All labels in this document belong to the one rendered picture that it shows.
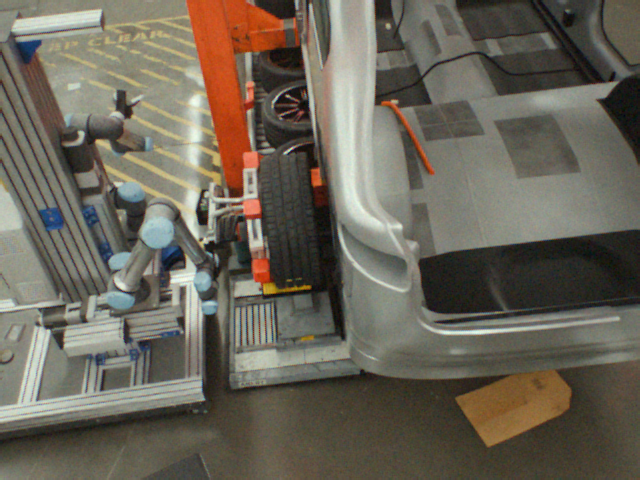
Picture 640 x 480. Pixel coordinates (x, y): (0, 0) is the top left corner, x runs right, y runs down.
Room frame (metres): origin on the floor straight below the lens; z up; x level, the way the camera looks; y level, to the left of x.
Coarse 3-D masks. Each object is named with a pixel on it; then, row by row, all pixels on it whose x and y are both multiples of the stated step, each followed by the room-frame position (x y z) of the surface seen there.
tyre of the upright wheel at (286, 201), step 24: (264, 168) 2.53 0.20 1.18; (288, 168) 2.51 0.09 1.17; (264, 192) 2.39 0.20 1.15; (288, 192) 2.37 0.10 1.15; (312, 192) 2.37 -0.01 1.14; (264, 216) 2.29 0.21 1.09; (288, 216) 2.28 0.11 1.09; (312, 216) 2.27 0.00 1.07; (288, 240) 2.22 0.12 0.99; (312, 240) 2.21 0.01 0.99; (288, 264) 2.18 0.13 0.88; (312, 264) 2.18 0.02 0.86
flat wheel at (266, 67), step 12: (288, 48) 5.05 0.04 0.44; (264, 60) 4.78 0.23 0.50; (276, 60) 4.97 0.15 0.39; (288, 60) 4.78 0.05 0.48; (300, 60) 4.75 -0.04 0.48; (264, 72) 4.66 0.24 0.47; (276, 72) 4.58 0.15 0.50; (288, 72) 4.56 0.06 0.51; (300, 72) 4.54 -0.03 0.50; (264, 84) 4.69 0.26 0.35; (276, 84) 4.57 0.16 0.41
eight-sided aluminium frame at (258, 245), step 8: (248, 168) 2.62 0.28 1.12; (256, 168) 2.63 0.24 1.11; (248, 176) 2.58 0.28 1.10; (256, 176) 2.57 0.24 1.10; (256, 184) 2.50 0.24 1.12; (248, 192) 2.48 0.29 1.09; (256, 192) 2.43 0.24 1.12; (248, 224) 2.31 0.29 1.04; (256, 224) 2.31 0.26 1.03; (248, 232) 2.29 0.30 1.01; (248, 240) 2.27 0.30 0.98; (256, 240) 2.26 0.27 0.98; (264, 240) 2.63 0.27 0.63; (256, 248) 2.24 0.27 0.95; (264, 248) 2.59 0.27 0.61; (264, 256) 2.24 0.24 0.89
